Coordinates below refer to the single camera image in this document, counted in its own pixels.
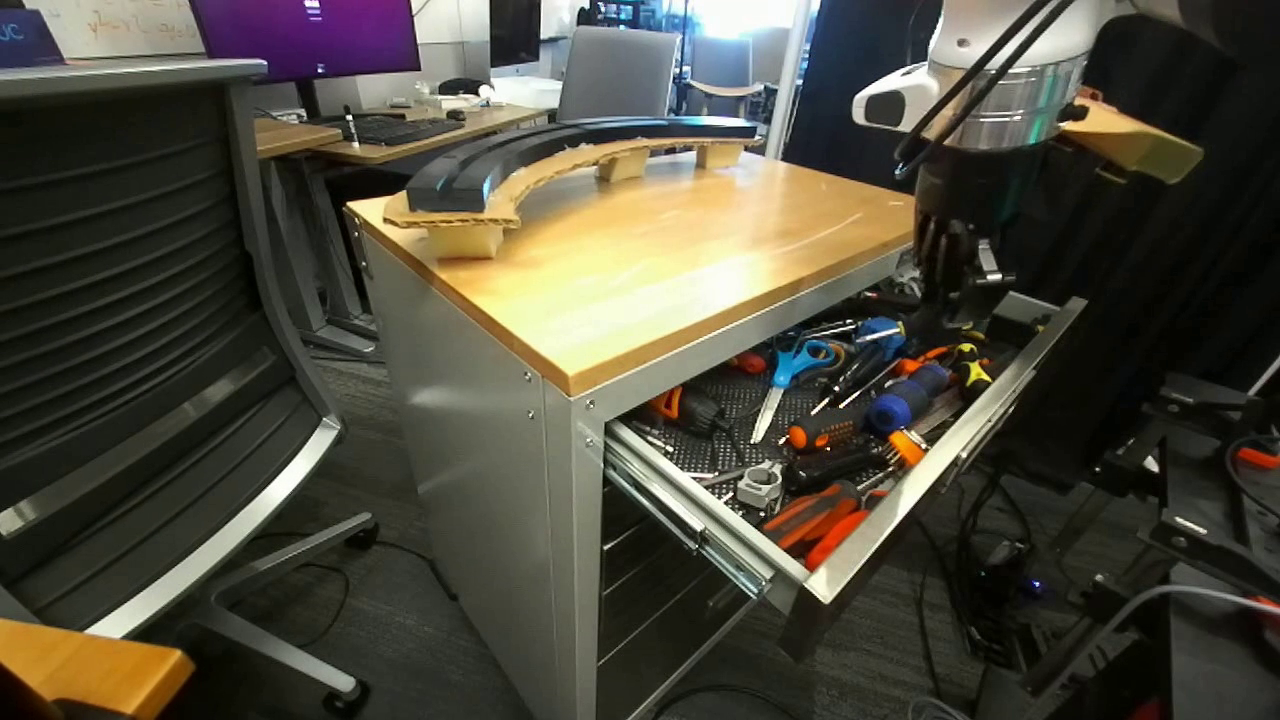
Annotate purple screen monitor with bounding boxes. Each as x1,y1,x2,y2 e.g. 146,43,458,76
188,0,420,80

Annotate curved wooden black track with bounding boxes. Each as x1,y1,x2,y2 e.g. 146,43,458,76
382,117,757,262

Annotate blue handled scissors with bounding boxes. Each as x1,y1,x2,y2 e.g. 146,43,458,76
753,340,834,444

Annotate black keyboard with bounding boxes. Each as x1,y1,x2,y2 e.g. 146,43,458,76
336,117,464,143

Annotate blue handled screwdriver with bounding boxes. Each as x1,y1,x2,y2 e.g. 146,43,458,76
863,365,957,435

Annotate grey metal tool cabinet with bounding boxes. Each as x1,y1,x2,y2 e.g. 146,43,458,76
348,158,911,720

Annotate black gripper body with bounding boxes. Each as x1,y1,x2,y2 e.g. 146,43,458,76
916,150,1009,315

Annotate grey tool drawer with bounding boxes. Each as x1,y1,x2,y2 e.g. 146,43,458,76
603,292,1084,606

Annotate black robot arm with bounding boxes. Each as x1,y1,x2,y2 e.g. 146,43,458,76
848,0,1212,308

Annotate orange handled pliers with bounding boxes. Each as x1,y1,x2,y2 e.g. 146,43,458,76
762,486,867,569

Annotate black mesh office chair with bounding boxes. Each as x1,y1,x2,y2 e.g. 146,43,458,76
0,60,377,716

